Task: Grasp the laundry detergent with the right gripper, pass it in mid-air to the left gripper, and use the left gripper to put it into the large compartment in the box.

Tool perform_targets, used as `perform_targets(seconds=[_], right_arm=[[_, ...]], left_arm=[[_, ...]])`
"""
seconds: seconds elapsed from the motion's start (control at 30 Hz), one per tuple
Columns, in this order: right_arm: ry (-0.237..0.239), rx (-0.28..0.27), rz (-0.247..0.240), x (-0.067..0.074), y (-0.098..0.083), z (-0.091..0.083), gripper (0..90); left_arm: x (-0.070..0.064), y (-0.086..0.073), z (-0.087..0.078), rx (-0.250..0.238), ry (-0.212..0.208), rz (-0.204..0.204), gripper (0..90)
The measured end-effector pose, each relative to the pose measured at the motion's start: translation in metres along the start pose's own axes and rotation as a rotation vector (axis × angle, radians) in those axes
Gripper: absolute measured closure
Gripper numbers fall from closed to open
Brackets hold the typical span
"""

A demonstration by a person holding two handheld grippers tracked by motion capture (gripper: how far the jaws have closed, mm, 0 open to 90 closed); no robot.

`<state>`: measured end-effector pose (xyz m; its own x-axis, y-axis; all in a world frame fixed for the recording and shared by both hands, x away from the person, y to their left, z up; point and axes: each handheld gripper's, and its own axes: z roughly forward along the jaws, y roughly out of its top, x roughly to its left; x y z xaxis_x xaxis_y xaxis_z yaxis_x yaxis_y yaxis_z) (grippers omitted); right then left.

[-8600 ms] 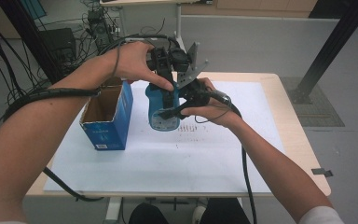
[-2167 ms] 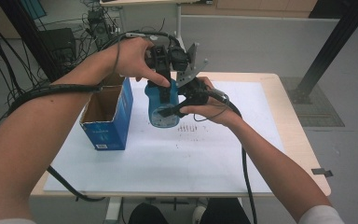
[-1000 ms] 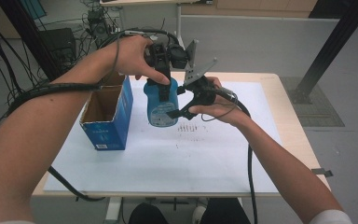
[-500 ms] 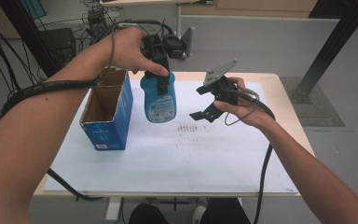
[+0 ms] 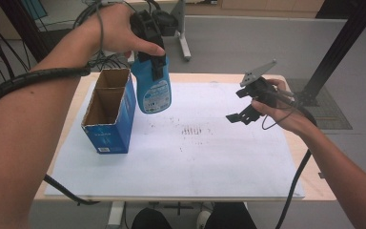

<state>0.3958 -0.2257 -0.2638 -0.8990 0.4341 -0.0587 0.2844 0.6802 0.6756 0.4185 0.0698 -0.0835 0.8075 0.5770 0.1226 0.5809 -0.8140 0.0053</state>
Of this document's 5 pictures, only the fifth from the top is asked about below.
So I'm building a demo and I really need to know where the white table leg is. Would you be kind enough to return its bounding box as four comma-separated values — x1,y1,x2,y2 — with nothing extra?
105,200,126,229

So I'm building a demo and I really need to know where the white stand leg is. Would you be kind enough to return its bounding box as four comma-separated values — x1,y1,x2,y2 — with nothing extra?
171,0,193,62

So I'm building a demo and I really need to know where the black metal stand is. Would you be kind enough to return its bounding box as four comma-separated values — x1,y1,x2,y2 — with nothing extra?
294,0,366,107

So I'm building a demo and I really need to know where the thin black cable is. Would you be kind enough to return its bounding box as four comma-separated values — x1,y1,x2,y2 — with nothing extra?
261,94,297,132

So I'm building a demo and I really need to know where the blue cardboard box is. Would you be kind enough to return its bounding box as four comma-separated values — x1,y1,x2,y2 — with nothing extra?
81,68,137,155

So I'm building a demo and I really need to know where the bundle of black cables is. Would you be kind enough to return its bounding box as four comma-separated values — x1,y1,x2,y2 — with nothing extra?
0,0,36,82

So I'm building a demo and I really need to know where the black corrugated cable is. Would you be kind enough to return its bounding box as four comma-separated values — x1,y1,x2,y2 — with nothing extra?
0,65,101,206
274,103,319,229

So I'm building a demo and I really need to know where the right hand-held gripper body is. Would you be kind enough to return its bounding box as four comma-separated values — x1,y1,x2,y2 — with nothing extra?
238,58,297,108

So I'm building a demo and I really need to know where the thin grey cable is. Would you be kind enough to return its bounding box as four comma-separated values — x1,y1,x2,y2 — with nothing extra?
93,0,128,56

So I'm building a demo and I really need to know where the person's left hand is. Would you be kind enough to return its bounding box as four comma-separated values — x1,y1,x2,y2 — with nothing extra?
84,3,167,60

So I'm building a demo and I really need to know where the grey grid floor mat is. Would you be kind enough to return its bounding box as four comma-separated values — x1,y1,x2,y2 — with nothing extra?
286,78,354,131

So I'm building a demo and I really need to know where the person's leg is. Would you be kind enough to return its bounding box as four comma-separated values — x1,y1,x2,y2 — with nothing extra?
131,207,173,229
204,201,259,229

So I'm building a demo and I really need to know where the person's right hand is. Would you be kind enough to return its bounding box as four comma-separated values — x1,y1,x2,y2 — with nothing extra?
251,78,319,138

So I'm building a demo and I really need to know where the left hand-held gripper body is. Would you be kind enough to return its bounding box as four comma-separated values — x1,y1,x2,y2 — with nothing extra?
129,9,179,62

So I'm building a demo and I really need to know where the white shoe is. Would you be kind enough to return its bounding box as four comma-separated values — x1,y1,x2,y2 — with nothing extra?
195,210,212,229

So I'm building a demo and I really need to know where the white table mat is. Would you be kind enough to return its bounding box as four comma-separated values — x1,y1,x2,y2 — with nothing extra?
44,81,306,199

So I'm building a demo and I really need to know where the blue spray bottle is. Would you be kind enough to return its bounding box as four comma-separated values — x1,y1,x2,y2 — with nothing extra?
130,54,173,115

